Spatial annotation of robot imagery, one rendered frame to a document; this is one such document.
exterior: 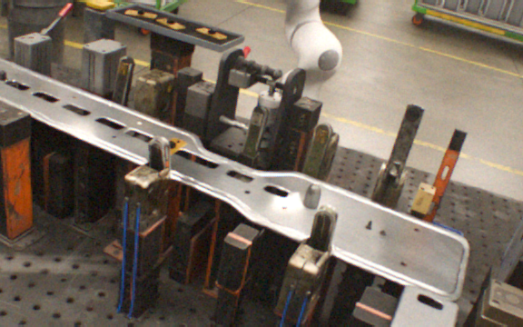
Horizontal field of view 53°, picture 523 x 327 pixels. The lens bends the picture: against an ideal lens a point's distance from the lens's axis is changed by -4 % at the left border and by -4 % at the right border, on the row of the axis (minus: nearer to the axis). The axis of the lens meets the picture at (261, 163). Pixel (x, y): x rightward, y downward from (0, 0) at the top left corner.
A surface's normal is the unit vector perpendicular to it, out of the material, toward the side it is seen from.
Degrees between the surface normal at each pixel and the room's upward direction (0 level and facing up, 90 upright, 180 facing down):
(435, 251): 0
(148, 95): 90
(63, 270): 0
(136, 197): 90
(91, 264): 0
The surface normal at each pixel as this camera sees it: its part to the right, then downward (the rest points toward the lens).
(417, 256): 0.18, -0.85
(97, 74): -0.42, 0.38
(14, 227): 0.89, 0.35
